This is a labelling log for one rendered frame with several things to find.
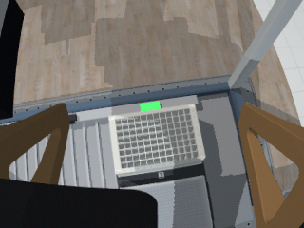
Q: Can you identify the white multi-well plate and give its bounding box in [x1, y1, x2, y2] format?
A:
[124, 175, 213, 228]

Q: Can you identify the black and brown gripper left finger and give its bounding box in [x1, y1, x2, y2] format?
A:
[0, 103, 70, 185]

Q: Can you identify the grey flat base plate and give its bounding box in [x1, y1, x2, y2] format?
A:
[224, 204, 257, 228]

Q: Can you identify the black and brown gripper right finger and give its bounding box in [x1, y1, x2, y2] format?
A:
[238, 104, 304, 228]

